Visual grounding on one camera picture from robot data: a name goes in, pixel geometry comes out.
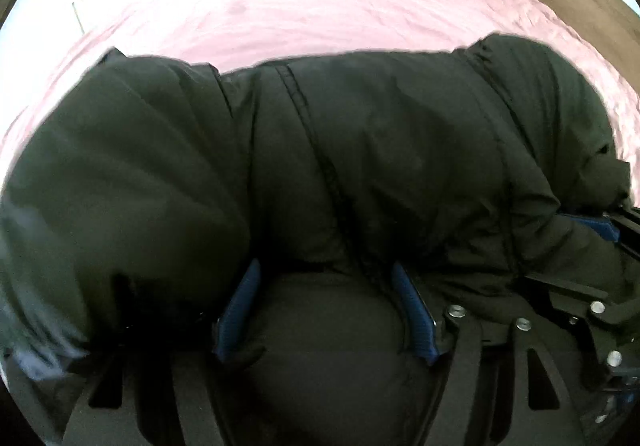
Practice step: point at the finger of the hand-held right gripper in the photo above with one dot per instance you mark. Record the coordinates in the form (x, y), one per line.
(597, 226)
(575, 293)

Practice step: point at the black puffer coat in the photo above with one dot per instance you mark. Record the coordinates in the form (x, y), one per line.
(300, 166)

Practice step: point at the pink bed sheet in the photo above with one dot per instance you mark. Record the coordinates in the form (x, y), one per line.
(350, 6)

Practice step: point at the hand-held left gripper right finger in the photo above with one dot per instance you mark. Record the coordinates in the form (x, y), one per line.
(416, 313)

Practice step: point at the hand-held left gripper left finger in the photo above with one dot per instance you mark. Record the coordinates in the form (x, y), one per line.
(240, 311)

